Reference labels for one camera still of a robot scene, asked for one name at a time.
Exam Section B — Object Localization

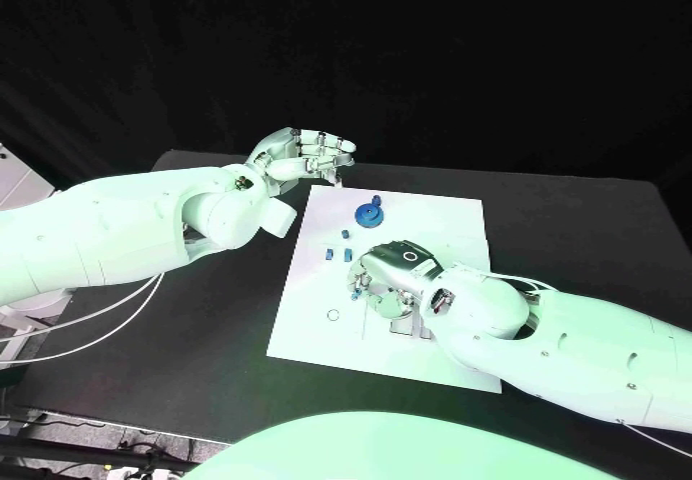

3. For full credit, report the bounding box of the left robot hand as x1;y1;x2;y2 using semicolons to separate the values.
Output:
243;126;358;188

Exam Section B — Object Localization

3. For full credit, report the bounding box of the white task board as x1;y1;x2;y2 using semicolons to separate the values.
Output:
265;184;504;395

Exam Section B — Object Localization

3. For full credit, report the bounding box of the white cabinet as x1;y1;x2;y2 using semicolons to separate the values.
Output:
0;142;61;212

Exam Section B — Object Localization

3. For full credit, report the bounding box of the blue gear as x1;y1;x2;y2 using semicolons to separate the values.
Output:
353;202;387;230

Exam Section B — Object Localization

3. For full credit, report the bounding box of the white cable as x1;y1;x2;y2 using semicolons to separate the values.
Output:
615;418;692;458
484;272;559;294
0;275;167;366
0;272;165;342

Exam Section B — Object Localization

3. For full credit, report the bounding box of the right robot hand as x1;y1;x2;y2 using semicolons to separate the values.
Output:
343;239;446;321

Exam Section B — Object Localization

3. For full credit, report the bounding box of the white power strip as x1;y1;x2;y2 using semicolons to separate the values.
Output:
103;463;184;480

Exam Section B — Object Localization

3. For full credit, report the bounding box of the white stand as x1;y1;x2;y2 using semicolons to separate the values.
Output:
0;288;76;371

